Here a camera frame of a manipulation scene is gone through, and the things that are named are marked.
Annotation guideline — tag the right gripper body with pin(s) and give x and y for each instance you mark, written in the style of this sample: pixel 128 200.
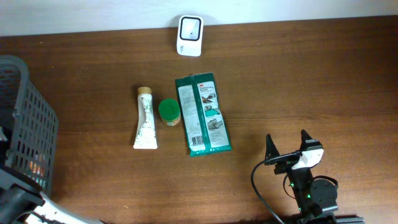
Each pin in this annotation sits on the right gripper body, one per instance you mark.
pixel 286 167

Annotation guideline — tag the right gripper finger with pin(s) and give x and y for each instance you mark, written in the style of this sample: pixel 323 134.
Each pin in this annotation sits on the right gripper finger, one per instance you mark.
pixel 306 140
pixel 271 151

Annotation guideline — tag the green wipes packet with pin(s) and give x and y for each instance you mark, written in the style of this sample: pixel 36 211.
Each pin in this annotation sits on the green wipes packet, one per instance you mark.
pixel 205 127

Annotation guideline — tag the green lid small jar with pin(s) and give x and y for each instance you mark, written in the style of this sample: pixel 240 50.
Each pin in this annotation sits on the green lid small jar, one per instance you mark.
pixel 169 111

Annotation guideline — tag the white cream tube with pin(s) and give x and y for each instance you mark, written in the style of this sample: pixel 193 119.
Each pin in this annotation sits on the white cream tube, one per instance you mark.
pixel 145 134

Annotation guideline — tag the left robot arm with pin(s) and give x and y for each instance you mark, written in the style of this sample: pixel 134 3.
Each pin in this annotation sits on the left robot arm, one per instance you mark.
pixel 23 201

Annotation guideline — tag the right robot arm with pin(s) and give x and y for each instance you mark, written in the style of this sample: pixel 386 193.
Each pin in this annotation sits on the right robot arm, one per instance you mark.
pixel 315 195

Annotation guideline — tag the white barcode scanner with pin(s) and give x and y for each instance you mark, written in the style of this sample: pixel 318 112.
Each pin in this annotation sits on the white barcode scanner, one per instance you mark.
pixel 190 35

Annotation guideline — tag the grey plastic mesh basket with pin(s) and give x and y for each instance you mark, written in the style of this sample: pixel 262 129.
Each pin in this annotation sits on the grey plastic mesh basket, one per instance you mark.
pixel 29 123

